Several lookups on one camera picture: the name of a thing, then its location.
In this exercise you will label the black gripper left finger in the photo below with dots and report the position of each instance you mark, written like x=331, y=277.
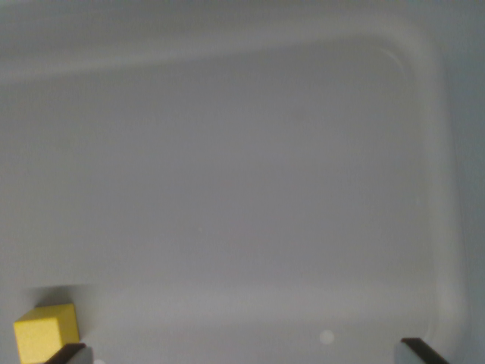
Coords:
x=74, y=354

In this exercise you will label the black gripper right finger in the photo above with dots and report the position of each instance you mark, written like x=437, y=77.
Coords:
x=415, y=352

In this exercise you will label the yellow wooden cube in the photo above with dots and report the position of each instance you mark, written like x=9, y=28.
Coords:
x=38, y=337

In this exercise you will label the white plastic tray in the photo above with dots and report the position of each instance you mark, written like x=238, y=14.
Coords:
x=242, y=170

